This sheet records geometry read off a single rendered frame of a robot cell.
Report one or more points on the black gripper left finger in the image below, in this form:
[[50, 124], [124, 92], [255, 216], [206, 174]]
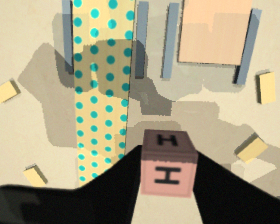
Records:
[[110, 198]]

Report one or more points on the pink and brown cube with h label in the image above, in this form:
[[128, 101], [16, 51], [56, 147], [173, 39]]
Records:
[[168, 163]]

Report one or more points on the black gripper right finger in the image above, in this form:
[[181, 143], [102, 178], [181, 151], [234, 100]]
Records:
[[224, 198]]

